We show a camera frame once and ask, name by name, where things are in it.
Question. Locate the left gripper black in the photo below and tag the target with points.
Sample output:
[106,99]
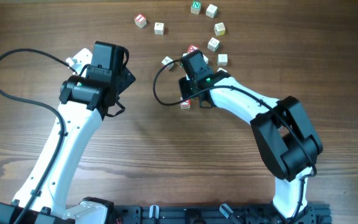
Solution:
[127,78]

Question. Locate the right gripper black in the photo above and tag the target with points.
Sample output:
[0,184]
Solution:
[183,82]

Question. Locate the red Y letter block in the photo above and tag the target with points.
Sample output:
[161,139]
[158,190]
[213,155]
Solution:
[185,105]

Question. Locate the red O letter block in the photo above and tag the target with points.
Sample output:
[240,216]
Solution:
[168,62]

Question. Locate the red A letter block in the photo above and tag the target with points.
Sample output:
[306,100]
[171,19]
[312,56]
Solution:
[192,48]

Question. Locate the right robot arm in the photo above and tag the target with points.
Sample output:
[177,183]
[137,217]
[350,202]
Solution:
[287,141]

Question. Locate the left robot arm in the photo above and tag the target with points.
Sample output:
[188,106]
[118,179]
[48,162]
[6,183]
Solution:
[84,104]

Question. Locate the green brown circle block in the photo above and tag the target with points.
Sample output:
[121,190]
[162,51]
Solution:
[221,69]

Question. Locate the blue edged picture block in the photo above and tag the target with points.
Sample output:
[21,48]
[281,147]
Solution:
[205,59]

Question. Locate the plain beige wooden block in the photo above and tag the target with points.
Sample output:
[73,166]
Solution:
[222,59]

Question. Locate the white block behind finger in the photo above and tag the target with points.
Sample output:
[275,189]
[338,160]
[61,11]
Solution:
[213,44]

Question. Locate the red I letter block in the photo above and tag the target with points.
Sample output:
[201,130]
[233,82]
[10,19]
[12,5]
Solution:
[140,20]

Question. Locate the white number 2 block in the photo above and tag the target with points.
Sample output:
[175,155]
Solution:
[159,28]

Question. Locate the yellow edged wooden block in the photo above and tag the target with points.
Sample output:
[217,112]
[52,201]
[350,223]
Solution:
[219,29]

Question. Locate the plain white wooden block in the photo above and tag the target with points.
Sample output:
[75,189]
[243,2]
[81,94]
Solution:
[211,11]

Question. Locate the green N letter block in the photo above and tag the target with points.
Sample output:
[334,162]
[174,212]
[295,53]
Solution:
[195,7]

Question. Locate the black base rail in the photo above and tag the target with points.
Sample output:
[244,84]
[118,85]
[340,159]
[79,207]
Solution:
[259,213]

